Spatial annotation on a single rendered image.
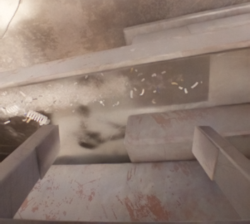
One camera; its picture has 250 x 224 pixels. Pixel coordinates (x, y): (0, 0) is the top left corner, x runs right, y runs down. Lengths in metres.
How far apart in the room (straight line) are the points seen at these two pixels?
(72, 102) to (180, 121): 0.19
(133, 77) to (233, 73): 0.15
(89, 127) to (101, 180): 0.11
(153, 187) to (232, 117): 0.16
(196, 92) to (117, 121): 0.15
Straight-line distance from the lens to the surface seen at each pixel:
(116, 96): 0.31
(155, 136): 0.28
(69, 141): 0.43
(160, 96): 0.30
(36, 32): 0.80
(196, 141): 0.17
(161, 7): 0.66
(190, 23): 0.64
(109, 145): 0.41
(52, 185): 0.36
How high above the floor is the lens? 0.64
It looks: 52 degrees down
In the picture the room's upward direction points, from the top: 169 degrees counter-clockwise
